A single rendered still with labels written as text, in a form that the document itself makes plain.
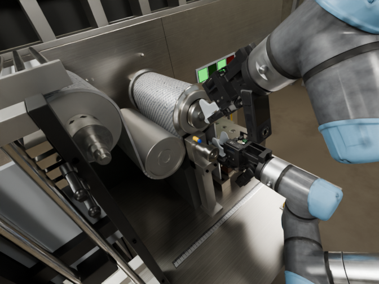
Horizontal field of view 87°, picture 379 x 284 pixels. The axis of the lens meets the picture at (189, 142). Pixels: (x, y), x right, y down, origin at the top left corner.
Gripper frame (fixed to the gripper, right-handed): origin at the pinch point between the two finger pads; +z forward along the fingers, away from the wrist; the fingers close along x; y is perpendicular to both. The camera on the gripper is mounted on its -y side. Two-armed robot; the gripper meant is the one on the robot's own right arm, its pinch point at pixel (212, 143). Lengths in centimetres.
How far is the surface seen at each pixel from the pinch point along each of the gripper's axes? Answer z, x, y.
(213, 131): -1.4, 0.3, 6.0
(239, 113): 49, -71, -41
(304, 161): 15, -123, -109
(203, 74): 29.4, -24.4, 9.6
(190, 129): -3.4, 9.6, 12.9
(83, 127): -7.7, 31.0, 27.4
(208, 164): -9.4, 10.2, 4.4
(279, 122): 69, -167, -109
